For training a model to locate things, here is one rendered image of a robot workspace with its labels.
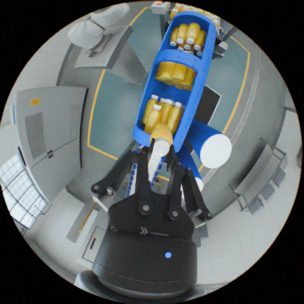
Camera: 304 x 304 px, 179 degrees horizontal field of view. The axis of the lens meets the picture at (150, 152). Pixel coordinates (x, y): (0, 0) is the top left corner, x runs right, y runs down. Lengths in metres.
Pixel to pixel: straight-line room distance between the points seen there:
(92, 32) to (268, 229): 3.97
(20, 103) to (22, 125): 0.27
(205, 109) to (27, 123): 2.47
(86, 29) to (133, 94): 1.33
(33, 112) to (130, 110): 1.54
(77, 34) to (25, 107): 1.08
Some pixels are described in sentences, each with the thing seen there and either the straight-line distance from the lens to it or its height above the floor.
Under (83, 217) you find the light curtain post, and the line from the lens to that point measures 0.79.
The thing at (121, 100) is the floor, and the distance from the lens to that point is 1.78.
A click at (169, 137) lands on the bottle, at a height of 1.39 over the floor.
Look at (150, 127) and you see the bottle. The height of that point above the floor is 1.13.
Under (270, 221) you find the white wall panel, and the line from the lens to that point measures 3.32.
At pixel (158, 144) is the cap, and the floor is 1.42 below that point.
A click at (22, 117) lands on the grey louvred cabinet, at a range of 1.57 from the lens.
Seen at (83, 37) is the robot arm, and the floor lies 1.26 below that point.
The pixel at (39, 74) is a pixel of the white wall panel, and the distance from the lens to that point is 2.92.
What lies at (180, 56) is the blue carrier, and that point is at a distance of 0.46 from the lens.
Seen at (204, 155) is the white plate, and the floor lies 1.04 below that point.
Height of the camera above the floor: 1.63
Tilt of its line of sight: 62 degrees down
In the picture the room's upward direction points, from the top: 164 degrees counter-clockwise
